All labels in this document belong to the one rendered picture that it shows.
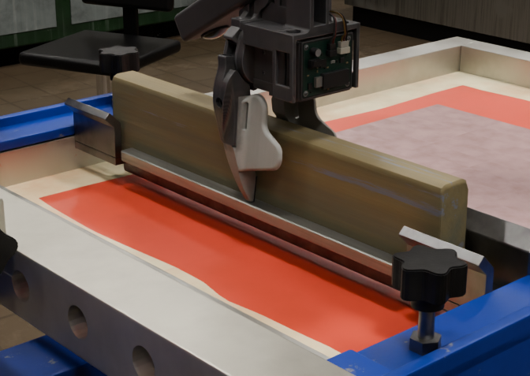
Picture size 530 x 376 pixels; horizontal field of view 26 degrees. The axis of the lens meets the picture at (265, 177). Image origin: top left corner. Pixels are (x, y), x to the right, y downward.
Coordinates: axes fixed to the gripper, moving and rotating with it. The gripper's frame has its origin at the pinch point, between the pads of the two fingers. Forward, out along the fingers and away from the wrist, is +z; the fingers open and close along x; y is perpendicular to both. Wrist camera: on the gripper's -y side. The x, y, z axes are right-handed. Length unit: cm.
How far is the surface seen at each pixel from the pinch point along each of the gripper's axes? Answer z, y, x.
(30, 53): 56, -258, 124
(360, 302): 5.4, 14.2, -3.0
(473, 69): 5, -23, 56
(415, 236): -1.8, 19.7, -3.4
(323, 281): 5.4, 9.7, -2.4
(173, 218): 5.4, -8.4, -3.4
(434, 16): 86, -305, 381
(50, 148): 2.6, -25.4, -5.4
